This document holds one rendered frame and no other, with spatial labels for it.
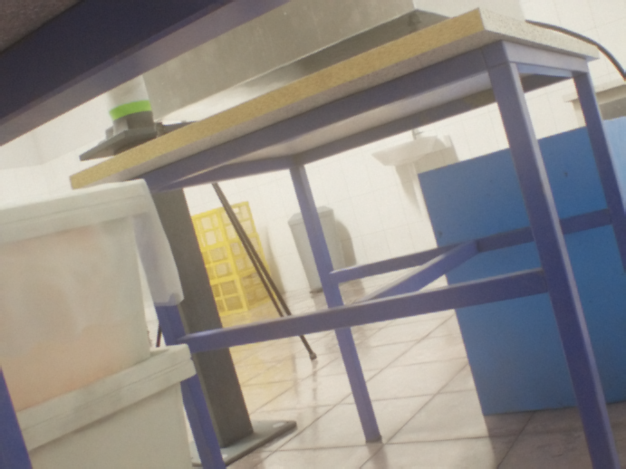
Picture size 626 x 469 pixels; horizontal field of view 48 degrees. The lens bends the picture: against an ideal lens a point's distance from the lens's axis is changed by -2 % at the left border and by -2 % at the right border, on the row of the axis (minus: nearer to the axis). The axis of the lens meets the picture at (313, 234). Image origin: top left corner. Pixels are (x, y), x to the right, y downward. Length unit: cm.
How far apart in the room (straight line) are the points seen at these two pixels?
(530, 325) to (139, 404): 100
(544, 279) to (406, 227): 437
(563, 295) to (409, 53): 36
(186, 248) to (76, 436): 120
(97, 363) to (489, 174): 101
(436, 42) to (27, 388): 62
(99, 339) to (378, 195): 453
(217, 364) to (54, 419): 123
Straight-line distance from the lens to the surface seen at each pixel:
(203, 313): 203
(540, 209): 93
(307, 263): 529
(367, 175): 538
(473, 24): 84
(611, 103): 413
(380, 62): 88
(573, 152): 158
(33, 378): 89
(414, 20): 97
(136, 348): 96
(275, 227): 587
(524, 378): 172
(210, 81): 112
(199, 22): 36
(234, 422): 209
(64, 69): 42
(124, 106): 205
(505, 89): 93
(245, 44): 108
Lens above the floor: 58
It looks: 2 degrees down
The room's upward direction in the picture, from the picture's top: 16 degrees counter-clockwise
